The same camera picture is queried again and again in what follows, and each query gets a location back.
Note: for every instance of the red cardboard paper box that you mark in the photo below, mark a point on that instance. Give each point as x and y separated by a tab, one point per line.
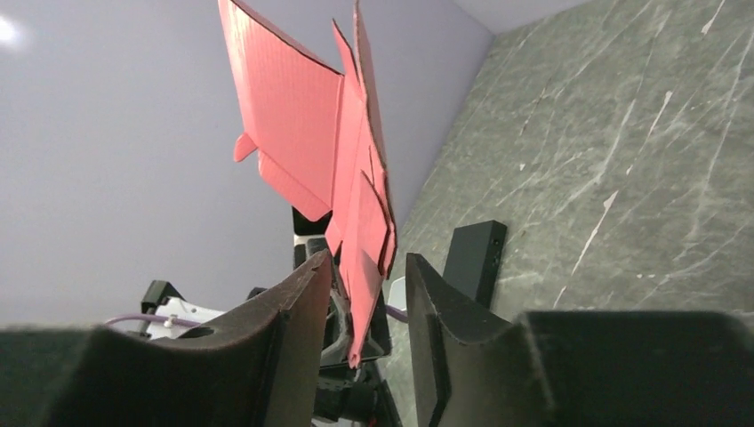
317	134

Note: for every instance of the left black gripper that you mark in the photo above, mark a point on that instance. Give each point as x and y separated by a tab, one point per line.
347	353

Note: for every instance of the black box near left arm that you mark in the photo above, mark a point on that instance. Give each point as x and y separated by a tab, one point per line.
473	261

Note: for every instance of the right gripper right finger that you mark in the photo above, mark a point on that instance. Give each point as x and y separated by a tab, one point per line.
573	367

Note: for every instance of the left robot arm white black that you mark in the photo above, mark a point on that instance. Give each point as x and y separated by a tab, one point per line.
164	313

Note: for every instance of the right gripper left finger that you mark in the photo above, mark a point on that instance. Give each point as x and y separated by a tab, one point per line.
255	365

